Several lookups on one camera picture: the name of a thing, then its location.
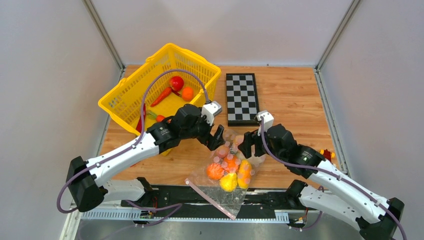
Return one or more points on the yellow lemon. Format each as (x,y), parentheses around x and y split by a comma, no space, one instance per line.
(229,182)

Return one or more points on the orange carrot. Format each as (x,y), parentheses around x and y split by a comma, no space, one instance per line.
(164,94)

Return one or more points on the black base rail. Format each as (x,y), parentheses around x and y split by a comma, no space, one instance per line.
(184,204)

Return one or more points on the yellow orange mango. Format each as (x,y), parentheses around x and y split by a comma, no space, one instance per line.
(244,174)

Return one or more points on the orange tangerine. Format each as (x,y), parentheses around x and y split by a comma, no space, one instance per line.
(215,171)
(231,164)
(187,94)

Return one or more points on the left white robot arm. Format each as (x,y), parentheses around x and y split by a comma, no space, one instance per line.
(89,181)

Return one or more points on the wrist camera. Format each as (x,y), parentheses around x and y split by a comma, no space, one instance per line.
(265,120)
(211,110)

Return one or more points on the red apple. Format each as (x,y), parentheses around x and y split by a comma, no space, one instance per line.
(176,83)

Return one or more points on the yellow plastic basket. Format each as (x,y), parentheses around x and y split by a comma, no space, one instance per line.
(123,102)

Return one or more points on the black white checkerboard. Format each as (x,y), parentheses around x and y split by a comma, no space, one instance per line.
(241,99)

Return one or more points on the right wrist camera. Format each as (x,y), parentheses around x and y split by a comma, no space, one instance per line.
(265,120)

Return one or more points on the red chili pepper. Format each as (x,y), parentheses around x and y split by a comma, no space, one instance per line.
(142,117)

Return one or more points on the green vegetable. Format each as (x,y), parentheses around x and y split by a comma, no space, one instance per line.
(150,114)

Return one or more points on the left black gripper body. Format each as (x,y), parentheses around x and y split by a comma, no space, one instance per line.
(202,131)

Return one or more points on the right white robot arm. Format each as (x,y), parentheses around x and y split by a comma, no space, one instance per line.
(373,216)

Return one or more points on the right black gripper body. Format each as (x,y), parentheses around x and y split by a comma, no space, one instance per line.
(259,148)

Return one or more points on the red yellow toy on table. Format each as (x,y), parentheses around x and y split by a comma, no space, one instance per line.
(329,155)

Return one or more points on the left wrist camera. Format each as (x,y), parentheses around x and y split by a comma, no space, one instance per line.
(211,110)

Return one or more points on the clear zip top bag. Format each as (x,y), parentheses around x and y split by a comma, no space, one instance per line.
(225,172)

